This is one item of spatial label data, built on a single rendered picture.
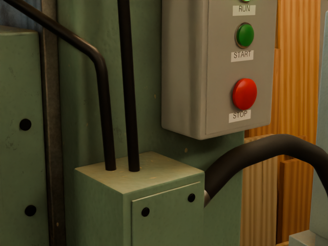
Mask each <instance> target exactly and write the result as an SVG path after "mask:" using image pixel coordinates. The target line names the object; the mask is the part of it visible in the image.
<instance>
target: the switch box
mask: <svg viewBox="0 0 328 246"><path fill-rule="evenodd" d="M238 5H255V6H256V8H255V15H245V16H233V6H238ZM276 14H277V0H250V1H248V2H242V1H241V0H162V128H164V129H167V130H170V131H173V132H176V133H179V134H182V135H185V136H188V137H192V138H195V139H197V140H204V139H209V138H213V137H218V136H222V135H226V134H231V133H235V132H239V131H244V130H248V129H253V128H257V127H261V126H265V125H269V124H270V121H271V104H272V86H273V68H274V50H275V32H276ZM242 22H248V23H250V24H251V26H252V28H253V30H254V39H253V41H252V43H251V44H250V46H248V47H247V48H240V47H238V46H237V45H236V43H235V39H234V33H235V30H236V28H237V26H238V25H239V24H240V23H242ZM250 50H253V60H247V61H235V62H231V53H232V52H241V51H250ZM243 78H247V79H252V80H253V81H254V82H255V84H256V86H257V97H256V100H255V102H254V104H253V105H252V107H251V108H249V109H247V110H251V116H250V119H246V120H241V121H237V122H232V123H229V114H231V113H236V112H241V111H246V110H241V109H238V108H237V107H236V106H235V105H234V103H233V99H232V94H233V89H234V87H235V85H236V83H237V82H238V81H239V80H241V79H243Z"/></svg>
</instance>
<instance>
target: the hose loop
mask: <svg viewBox="0 0 328 246"><path fill-rule="evenodd" d="M278 155H289V156H291V157H294V158H297V159H299V160H301V161H304V162H306V163H309V164H311V165H312V166H313V167H314V169H315V171H316V173H317V175H318V177H319V179H320V181H321V183H322V185H323V187H324V189H325V191H326V193H327V197H328V154H327V153H326V152H325V151H324V150H323V149H322V148H320V147H318V146H316V145H314V144H312V143H309V142H307V141H305V140H303V139H300V138H298V137H296V136H293V135H290V134H275V135H270V136H267V137H264V138H261V139H258V140H255V141H252V142H249V143H245V144H242V145H240V146H237V147H235V148H233V149H231V150H229V151H228V152H226V153H225V154H224V155H222V156H221V157H219V158H218V159H217V160H216V161H215V162H214V163H213V164H212V165H211V166H210V167H209V168H208V169H207V170H206V171H205V197H204V208H205V207H206V206H207V205H208V203H209V202H210V200H211V199H212V198H213V197H214V196H215V195H216V194H217V193H218V192H219V191H220V190H221V189H222V187H223V186H224V185H225V184H226V183H227V182H228V181H229V180H230V179H231V178H232V177H233V176H234V175H235V174H236V173H238V172H239V171H240V170H242V169H244V168H246V167H248V166H250V165H253V164H256V163H259V162H262V161H264V160H267V159H270V158H273V157H275V156H278Z"/></svg>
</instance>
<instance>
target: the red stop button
mask: <svg viewBox="0 0 328 246"><path fill-rule="evenodd" d="M256 97H257V86H256V84H255V82H254V81H253V80H252V79H247V78H243V79H241V80H239V81H238V82H237V83H236V85H235V87H234V89H233V94H232V99H233V103H234V105H235V106H236V107H237V108H238V109H241V110H247V109H249V108H251V107H252V105H253V104H254V102H255V100H256Z"/></svg>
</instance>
